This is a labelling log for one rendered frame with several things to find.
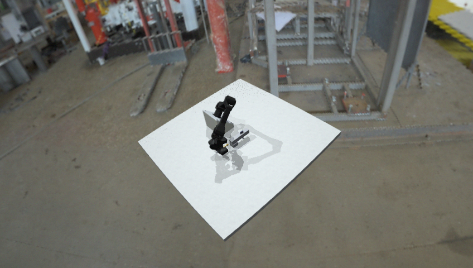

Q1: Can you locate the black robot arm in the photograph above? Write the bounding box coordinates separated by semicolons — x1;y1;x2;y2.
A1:
209;95;236;150

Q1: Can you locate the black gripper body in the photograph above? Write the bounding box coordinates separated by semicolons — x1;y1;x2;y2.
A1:
217;140;228;155

